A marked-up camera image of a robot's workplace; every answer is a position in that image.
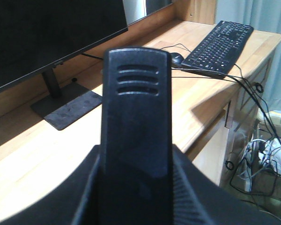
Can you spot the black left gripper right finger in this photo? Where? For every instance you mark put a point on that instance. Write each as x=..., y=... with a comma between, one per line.
x=198, y=201

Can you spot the wooden side desk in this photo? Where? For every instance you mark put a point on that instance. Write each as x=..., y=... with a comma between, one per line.
x=35, y=157

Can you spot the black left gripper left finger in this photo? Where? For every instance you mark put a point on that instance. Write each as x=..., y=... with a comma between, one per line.
x=72, y=202

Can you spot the white power strip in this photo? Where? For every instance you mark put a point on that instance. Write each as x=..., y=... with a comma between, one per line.
x=259, y=155

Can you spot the black computer monitor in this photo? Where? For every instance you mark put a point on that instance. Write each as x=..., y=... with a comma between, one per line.
x=38, y=35

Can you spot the black keyboard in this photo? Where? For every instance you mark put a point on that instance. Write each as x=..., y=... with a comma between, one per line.
x=217, y=53

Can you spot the black computer mouse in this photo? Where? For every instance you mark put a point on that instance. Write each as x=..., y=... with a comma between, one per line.
x=176, y=59

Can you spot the black stapler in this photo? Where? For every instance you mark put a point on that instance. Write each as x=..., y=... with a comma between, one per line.
x=136, y=169

